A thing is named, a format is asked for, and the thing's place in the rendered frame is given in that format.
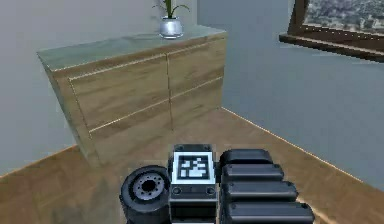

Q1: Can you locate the wooden chest of drawers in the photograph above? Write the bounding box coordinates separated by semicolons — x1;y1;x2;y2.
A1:
37;24;229;168

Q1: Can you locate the brown framed window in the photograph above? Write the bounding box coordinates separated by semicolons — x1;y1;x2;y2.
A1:
278;0;384;63

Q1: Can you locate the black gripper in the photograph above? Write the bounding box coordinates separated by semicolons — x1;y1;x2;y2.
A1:
119;165;172;224

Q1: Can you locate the green plant in silver pot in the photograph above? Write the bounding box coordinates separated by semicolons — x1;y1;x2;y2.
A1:
152;0;192;40

